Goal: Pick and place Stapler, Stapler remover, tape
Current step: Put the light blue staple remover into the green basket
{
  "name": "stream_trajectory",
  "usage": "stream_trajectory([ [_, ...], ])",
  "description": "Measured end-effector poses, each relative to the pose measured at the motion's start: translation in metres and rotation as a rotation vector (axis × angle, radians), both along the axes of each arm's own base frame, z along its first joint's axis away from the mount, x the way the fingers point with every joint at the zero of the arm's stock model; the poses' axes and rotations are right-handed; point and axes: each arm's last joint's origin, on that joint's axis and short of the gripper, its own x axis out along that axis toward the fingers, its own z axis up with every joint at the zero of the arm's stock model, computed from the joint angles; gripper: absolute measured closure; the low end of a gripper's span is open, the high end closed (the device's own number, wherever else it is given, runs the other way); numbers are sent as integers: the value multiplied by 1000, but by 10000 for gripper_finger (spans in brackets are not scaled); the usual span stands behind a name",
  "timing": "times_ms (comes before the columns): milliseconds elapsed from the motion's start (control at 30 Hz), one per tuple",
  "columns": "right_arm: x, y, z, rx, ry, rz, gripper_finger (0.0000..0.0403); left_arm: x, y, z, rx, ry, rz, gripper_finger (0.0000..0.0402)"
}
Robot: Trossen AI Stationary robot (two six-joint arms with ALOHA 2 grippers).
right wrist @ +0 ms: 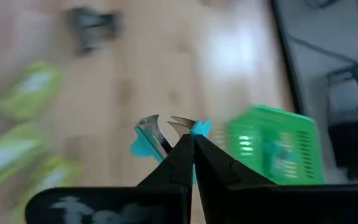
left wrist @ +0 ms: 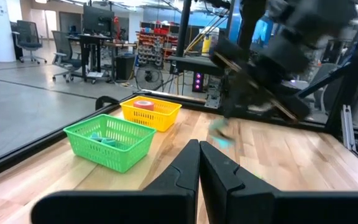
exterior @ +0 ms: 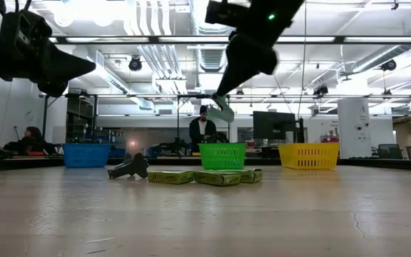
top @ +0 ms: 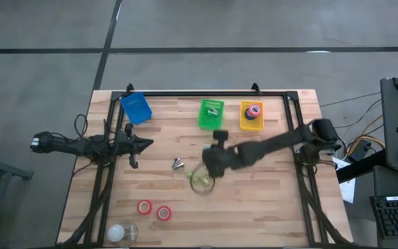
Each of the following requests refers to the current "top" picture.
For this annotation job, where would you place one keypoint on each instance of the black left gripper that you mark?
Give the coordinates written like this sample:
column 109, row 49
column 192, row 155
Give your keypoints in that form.
column 132, row 145

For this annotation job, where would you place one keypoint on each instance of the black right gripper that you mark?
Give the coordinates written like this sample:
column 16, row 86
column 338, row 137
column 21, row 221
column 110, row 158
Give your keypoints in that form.
column 219, row 159

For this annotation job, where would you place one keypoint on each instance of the silver binder clip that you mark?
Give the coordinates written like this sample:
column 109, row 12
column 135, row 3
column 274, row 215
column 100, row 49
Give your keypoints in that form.
column 177, row 164

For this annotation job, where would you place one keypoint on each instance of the light teal staple remover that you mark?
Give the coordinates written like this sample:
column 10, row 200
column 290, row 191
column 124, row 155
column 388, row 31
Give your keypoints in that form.
column 213, row 111

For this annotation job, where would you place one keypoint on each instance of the red tape roll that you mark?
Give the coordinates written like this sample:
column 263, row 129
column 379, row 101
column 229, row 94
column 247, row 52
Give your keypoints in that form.
column 139, row 207
column 158, row 213

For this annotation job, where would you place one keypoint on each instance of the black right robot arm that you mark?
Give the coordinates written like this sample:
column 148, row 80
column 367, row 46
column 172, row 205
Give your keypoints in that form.
column 278, row 141

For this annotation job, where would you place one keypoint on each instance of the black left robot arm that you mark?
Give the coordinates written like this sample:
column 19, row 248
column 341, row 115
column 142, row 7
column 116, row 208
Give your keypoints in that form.
column 74, row 147

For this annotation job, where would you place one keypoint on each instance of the dark blue tape roll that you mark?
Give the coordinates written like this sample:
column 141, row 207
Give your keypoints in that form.
column 248, row 117

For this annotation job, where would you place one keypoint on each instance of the pink tape roll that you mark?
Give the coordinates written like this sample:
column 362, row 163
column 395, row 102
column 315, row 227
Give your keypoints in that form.
column 249, row 110

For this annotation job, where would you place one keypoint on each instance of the blue plastic basket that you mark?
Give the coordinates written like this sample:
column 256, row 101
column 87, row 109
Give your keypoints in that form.
column 136, row 109

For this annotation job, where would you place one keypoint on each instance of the green plastic basket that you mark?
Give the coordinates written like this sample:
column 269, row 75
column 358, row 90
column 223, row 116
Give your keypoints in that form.
column 204, row 121

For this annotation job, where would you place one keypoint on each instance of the yellow plastic basket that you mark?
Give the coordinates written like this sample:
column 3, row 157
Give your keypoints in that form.
column 254, row 124

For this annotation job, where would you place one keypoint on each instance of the white light bulb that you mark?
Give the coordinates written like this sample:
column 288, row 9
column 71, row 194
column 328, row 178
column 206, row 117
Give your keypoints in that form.
column 115, row 233
column 131, row 235

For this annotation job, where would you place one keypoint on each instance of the white paper sheet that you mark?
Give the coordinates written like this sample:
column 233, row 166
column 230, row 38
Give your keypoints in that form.
column 347, row 190

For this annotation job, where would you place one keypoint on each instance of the black desk leg bar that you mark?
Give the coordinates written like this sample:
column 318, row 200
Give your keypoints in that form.
column 358, row 169

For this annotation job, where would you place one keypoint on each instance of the black power box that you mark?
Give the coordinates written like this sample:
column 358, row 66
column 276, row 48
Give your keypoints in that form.
column 359, row 151

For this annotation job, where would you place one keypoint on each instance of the grey metal stand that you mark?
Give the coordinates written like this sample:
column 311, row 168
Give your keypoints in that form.
column 2, row 168

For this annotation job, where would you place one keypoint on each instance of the grey keyboard tray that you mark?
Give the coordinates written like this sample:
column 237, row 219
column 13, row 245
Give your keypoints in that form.
column 392, row 183

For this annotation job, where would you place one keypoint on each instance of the black keyboard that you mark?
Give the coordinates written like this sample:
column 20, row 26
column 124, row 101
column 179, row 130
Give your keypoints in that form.
column 397, row 218

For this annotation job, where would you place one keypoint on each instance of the black frame bracket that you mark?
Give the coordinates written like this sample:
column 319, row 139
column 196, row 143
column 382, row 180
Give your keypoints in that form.
column 256, row 89
column 129, row 88

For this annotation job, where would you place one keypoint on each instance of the black metal table frame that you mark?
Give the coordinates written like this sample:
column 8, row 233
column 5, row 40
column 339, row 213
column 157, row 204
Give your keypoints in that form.
column 185, row 93

